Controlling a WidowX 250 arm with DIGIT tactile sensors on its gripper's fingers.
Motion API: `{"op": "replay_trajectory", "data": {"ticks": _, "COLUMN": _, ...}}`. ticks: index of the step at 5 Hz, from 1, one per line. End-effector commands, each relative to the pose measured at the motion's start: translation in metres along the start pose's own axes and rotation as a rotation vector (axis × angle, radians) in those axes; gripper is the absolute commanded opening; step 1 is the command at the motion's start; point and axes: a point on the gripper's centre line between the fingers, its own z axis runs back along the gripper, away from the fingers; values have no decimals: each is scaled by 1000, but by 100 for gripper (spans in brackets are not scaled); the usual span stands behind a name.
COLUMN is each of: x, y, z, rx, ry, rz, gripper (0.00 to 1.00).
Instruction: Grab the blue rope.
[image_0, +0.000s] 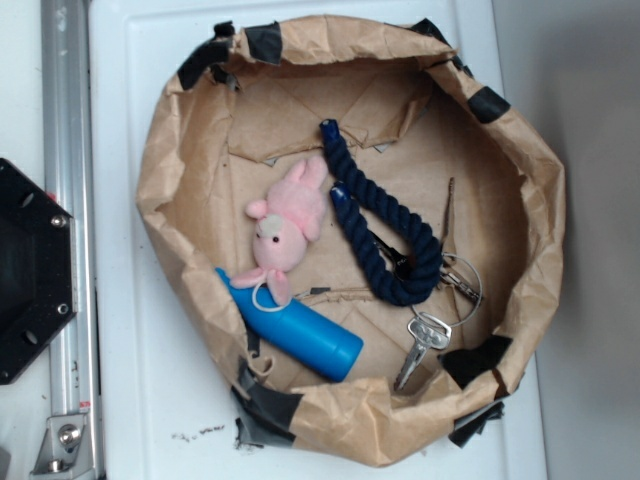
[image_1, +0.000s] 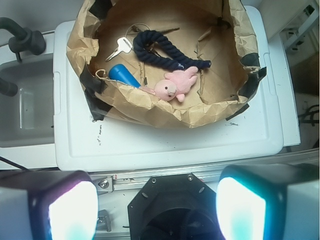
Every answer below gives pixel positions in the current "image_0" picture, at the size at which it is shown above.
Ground metal key ring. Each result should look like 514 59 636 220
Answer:
410 251 485 330

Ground aluminium extrusion rail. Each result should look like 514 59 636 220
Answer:
31 1 106 479

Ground brown paper bag container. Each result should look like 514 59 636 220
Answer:
136 15 565 466

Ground white tray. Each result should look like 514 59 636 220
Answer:
88 1 547 479

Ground blue plastic bottle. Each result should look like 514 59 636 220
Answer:
215 267 364 382

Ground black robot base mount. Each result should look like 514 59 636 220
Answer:
0 158 75 385

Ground pink plush pig toy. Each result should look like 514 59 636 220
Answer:
230 156 328 307

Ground silver key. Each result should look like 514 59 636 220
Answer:
393 312 452 391

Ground dark blue twisted rope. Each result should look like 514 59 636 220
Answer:
318 118 443 308

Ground thin bronze key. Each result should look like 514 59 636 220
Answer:
441 177 455 249

